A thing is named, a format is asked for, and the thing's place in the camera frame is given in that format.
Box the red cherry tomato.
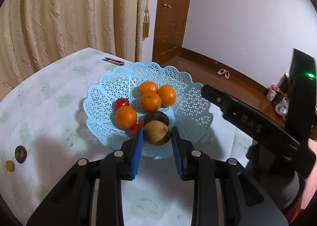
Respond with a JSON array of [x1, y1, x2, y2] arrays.
[[131, 123, 145, 138], [114, 98, 130, 111]]

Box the plastic bag on floor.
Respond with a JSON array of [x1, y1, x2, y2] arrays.
[[275, 97, 289, 117]]

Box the dark passionfruit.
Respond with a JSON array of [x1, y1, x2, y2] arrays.
[[14, 145, 27, 164], [144, 111, 170, 126]]

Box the wooden door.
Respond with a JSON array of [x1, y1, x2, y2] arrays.
[[152, 0, 190, 65]]

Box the pink black thread snips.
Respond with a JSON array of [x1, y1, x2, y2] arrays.
[[103, 57, 125, 66]]

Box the right hand grey glove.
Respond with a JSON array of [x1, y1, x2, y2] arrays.
[[246, 143, 305, 212]]

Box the dark passionfruit front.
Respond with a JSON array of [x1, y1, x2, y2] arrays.
[[14, 145, 27, 164]]

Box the white patterned bed sheet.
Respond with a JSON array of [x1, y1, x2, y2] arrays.
[[1, 48, 251, 225]]

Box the beige curtain right panel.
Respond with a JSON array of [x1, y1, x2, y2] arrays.
[[1, 0, 145, 97]]

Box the light blue lattice basket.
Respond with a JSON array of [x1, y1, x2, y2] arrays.
[[83, 62, 213, 150]]

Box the large orange mandarin front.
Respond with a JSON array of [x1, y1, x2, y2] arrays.
[[115, 106, 137, 129]]

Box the gold curtain tassel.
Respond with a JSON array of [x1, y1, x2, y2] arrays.
[[142, 0, 150, 39]]

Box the small jar on floor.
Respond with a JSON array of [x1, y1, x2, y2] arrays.
[[266, 85, 281, 102]]

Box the pink slippers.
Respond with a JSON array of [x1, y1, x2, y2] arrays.
[[217, 68, 230, 79]]

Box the pale longan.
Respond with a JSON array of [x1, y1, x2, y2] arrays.
[[143, 120, 171, 146]]

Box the brown longan front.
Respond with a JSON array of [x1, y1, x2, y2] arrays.
[[5, 160, 14, 172]]

